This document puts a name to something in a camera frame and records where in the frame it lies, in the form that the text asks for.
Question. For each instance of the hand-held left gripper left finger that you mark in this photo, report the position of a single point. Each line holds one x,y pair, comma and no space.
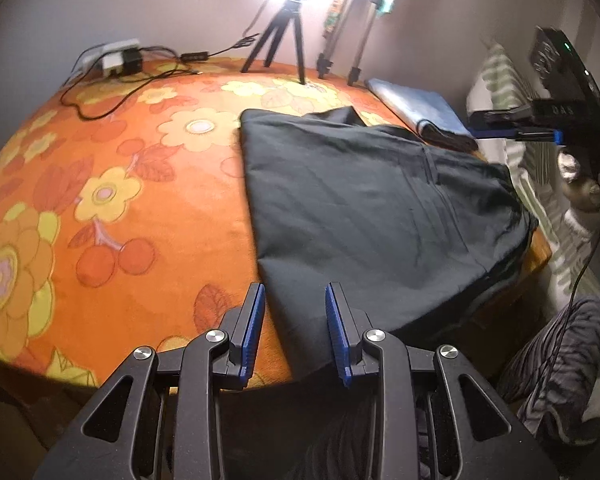
255,326

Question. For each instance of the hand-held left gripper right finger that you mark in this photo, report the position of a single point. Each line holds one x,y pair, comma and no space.
336,331

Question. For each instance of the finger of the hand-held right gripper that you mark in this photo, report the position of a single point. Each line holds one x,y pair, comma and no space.
500,117
530,136

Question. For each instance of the black pants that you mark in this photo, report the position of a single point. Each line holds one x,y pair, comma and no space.
360,210

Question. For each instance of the person's right hand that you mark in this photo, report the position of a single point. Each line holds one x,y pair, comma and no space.
582,185

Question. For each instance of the dark folded cloth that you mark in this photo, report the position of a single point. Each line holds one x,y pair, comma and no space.
450,141

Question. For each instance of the blue folded towel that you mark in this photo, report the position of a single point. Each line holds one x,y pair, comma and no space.
415,102

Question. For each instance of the green striped cloth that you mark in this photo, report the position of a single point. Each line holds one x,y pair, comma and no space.
565,260

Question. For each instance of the silver tripod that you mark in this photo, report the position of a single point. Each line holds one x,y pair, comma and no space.
360,35

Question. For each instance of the orange floral bedsheet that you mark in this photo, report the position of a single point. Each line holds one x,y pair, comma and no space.
130,160

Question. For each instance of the zebra print cloth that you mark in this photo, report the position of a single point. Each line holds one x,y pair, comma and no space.
555,360

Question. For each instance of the black tripod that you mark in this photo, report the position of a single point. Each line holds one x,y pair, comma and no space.
280,30

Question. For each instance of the white power strip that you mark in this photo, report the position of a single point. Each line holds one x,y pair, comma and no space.
105,57

